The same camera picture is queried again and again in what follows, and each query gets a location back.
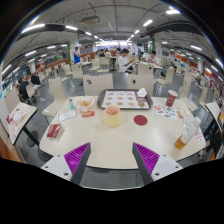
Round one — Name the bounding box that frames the beige chair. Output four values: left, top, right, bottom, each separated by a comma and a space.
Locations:
127, 74, 154, 96
83, 73, 113, 96
42, 77, 68, 117
179, 81, 197, 112

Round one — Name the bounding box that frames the beige chair back left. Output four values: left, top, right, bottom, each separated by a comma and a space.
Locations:
83, 73, 113, 96

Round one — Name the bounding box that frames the yellow cup with pink rim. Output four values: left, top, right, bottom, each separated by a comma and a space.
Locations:
104, 106, 121, 127

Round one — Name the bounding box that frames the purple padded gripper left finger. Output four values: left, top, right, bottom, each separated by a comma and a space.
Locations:
42, 143, 91, 185

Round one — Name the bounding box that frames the dark food tray with paper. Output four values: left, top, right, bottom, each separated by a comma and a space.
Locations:
97, 89, 153, 110

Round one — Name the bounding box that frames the white menu card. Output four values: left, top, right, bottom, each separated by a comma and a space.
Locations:
58, 110, 78, 122

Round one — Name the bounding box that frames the plastic bottle with orange drink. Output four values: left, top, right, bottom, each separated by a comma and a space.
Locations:
175, 117, 201, 149

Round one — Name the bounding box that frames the beige chair back right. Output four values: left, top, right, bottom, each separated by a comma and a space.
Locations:
127, 74, 154, 96

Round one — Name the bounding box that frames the small hand sanitizer bottle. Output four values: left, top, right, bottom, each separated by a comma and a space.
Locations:
69, 98, 75, 109

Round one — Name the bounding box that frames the dark red round coaster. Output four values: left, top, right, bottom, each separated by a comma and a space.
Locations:
134, 115, 148, 126

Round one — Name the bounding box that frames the red tissue box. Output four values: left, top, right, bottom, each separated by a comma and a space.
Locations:
47, 124, 64, 138

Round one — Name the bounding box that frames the beige chair at right side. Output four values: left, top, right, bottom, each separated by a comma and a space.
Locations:
179, 81, 197, 112

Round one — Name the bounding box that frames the small red packet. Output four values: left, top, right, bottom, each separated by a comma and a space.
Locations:
82, 111, 94, 117

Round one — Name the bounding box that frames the person in blue shirt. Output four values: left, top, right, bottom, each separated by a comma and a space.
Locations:
73, 47, 80, 64

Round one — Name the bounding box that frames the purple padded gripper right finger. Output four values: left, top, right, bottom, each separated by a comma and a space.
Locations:
132, 143, 182, 185

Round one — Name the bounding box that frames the left neighbouring table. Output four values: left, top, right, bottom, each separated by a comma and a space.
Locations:
7, 103, 37, 144

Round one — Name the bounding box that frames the food wrapper with snacks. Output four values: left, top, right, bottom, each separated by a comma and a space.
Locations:
76, 96, 96, 113

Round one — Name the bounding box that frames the colourful printed leaflet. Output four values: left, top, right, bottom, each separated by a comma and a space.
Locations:
152, 103, 177, 120

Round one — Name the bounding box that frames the beige chair at left side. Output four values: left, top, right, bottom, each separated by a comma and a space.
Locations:
42, 77, 68, 117

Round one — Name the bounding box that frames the person in black shirt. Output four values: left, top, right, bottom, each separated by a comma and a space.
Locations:
18, 78, 29, 101

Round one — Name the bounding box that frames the person in white shirt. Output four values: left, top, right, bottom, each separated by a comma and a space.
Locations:
118, 48, 134, 74

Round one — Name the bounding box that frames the crumpled white napkin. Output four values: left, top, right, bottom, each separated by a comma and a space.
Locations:
137, 88, 147, 97

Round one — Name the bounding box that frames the red paper drink cup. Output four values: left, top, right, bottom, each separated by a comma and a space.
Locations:
166, 90, 178, 107

